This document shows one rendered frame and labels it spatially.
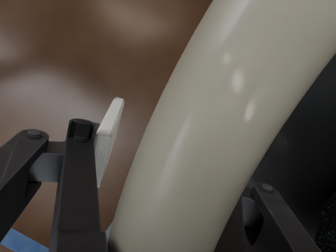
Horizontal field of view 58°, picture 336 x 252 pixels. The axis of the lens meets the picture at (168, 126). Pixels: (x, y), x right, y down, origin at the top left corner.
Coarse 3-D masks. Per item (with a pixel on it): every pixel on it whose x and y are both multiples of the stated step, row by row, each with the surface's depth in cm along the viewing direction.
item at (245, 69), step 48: (240, 0) 6; (288, 0) 6; (192, 48) 7; (240, 48) 6; (288, 48) 6; (192, 96) 6; (240, 96) 6; (288, 96) 6; (144, 144) 7; (192, 144) 6; (240, 144) 6; (144, 192) 7; (192, 192) 7; (240, 192) 7; (144, 240) 7; (192, 240) 7
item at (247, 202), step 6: (246, 186) 15; (246, 192) 14; (246, 198) 14; (252, 198) 14; (246, 204) 14; (252, 204) 14; (246, 210) 14; (252, 210) 14; (258, 210) 14; (246, 216) 14; (252, 216) 14; (258, 216) 14; (246, 222) 14; (252, 222) 14; (258, 222) 14; (252, 228) 14; (258, 228) 14
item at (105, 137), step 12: (108, 108) 18; (120, 108) 19; (108, 120) 16; (96, 132) 14; (108, 132) 14; (96, 144) 14; (108, 144) 14; (96, 156) 14; (108, 156) 17; (96, 168) 15
